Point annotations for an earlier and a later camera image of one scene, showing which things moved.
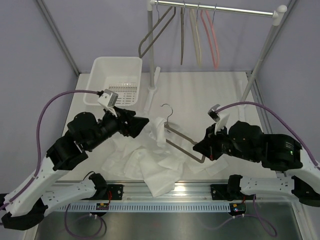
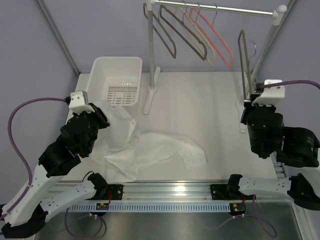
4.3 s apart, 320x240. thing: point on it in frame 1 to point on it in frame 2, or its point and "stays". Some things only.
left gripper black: [133, 128] to [99, 115]
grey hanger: [182, 135] to [242, 33]
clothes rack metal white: [154, 72] stays
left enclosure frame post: [59, 36] stays
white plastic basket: [121, 75] stays
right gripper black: [208, 146] to [248, 106]
